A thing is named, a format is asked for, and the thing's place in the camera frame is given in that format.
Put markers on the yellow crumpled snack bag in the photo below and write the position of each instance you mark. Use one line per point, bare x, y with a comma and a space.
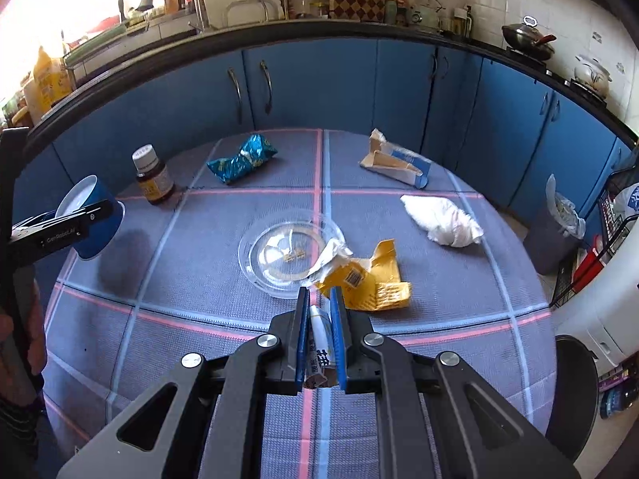
368, 284

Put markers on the white dish basin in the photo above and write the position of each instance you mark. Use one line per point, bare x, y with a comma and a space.
231, 13

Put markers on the white crumpled paper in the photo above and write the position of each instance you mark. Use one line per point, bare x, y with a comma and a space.
444, 222

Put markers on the white ceramic pot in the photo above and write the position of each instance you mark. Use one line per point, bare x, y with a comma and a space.
589, 72

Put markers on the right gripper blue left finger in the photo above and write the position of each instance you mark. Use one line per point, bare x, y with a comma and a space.
301, 335

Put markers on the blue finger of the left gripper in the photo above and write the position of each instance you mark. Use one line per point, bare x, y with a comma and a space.
95, 212

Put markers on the blue paper cup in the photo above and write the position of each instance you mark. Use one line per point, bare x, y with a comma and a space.
90, 190

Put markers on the person's left hand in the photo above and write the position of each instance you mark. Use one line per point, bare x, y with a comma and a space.
16, 376

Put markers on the brown medicine bottle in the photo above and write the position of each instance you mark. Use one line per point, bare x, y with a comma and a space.
152, 175

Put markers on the silver white printed wrapper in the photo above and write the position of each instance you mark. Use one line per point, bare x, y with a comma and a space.
321, 368

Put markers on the clear plastic lid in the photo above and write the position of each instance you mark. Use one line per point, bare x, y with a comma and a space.
282, 252

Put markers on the white appliance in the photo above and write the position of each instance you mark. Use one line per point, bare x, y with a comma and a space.
604, 315

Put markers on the blue foil snack bag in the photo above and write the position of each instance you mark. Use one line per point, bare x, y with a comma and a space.
254, 152

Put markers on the black wok with lid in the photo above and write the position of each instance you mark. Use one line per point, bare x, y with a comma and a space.
524, 37

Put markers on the plaid blue tablecloth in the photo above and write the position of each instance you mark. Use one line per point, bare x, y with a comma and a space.
210, 267

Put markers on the blue kitchen cabinets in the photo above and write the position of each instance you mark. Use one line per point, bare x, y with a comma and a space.
503, 131

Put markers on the black round stool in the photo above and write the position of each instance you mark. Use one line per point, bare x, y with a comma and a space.
576, 397

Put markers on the black wire rack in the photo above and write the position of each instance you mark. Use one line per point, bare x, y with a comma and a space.
608, 223

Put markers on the grey trash bin with bag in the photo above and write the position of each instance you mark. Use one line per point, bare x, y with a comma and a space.
556, 231

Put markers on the green kettle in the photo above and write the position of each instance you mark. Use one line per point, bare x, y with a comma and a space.
425, 14

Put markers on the yellow oil jug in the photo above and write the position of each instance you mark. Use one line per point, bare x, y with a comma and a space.
47, 84

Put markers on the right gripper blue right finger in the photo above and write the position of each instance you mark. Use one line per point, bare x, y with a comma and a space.
339, 326

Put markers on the torn blue white carton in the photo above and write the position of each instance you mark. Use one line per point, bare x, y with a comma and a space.
394, 161

